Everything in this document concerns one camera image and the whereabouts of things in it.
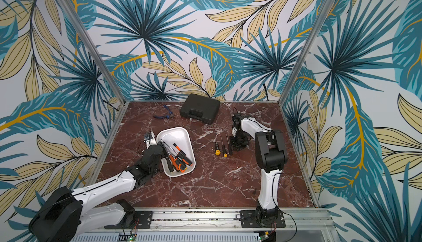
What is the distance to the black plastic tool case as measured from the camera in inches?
42.7

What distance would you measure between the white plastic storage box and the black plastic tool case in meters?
0.22

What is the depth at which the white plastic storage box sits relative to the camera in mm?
856
